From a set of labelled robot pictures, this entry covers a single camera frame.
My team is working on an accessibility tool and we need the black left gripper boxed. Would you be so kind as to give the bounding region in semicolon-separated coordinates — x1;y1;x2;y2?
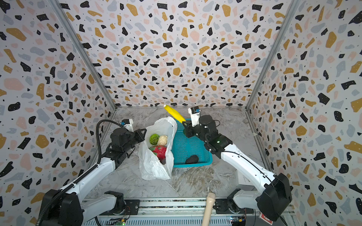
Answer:
122;128;146;153

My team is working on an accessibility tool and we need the green custard apple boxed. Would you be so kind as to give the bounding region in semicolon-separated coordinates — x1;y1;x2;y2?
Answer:
149;134;160;146

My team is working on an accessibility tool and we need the pink dragon fruit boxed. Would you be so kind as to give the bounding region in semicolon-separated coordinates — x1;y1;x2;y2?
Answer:
150;146;167;161

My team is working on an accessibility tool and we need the teal plastic basket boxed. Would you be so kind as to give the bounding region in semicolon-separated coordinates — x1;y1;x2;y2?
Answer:
171;121;213;168

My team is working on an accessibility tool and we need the yellow banana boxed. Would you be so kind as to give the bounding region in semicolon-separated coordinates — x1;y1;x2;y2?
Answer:
164;105;186;123

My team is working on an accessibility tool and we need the dark brown avocado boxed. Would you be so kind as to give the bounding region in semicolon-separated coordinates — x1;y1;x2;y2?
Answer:
185;155;199;164

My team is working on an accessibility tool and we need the white plastic bag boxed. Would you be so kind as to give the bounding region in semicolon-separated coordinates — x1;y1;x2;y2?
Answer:
139;117;177;180

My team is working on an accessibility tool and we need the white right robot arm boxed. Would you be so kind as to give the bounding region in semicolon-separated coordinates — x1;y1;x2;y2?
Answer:
182;115;292;221

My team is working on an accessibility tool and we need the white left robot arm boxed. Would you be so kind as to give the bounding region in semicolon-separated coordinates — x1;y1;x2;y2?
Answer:
36;128;147;226

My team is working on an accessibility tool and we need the white box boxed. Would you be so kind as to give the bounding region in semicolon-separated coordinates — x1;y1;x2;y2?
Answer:
237;171;251;188

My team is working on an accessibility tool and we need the red label card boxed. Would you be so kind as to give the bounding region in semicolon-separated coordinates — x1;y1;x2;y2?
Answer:
259;213;273;226

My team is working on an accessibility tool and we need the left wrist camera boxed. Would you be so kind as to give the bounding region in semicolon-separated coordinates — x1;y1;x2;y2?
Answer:
121;119;134;132

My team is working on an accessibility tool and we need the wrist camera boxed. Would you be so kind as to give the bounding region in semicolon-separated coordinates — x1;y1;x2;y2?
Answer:
121;119;134;132
188;106;200;127

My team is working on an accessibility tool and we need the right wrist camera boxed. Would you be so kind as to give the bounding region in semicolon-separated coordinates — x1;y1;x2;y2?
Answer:
188;106;200;127

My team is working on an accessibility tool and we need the black corrugated cable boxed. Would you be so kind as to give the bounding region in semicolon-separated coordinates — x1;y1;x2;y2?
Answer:
36;119;125;226

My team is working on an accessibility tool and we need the beige wooden handle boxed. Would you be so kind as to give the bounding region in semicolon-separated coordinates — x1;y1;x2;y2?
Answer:
202;192;216;226

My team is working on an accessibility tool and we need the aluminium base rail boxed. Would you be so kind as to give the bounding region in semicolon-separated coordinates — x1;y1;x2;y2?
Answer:
76;197;295;226

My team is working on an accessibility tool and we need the metal corner post right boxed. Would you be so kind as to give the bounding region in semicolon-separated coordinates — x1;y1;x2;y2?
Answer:
246;0;300;112

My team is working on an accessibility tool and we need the metal corner post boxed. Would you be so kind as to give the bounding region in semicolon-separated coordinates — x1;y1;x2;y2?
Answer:
48;1;117;111
246;0;300;112

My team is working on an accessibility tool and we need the metal corner post left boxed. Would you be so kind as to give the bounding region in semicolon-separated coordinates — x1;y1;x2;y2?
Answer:
48;1;117;111

